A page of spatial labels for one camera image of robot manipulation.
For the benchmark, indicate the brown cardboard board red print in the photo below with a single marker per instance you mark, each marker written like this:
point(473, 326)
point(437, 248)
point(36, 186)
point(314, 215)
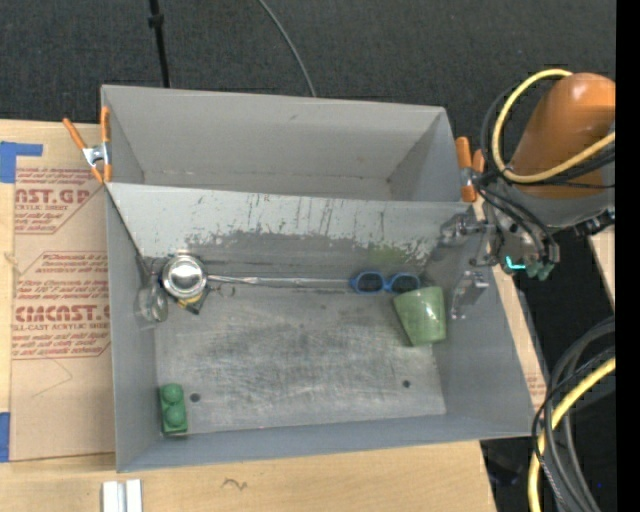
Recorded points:
point(60, 280)

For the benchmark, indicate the green toy brick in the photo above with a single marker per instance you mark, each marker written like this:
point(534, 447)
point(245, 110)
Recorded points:
point(173, 410)

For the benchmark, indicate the grey metal bin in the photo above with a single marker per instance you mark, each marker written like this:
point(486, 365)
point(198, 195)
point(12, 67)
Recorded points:
point(300, 360)

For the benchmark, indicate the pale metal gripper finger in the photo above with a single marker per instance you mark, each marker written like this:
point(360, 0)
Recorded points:
point(470, 295)
point(460, 227)

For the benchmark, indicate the long thin silver metal tool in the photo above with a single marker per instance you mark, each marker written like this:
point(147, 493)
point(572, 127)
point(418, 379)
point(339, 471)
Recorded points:
point(280, 281)

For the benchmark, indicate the blue sunglasses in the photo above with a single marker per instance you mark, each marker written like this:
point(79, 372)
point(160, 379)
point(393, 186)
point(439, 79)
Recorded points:
point(382, 282)

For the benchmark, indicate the green cup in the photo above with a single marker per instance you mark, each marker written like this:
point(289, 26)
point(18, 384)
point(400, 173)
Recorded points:
point(422, 315)

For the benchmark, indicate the shiny silver can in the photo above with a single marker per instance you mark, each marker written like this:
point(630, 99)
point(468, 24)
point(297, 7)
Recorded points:
point(184, 276)

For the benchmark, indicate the clear glass cup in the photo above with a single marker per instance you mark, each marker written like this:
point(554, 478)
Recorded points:
point(152, 302)

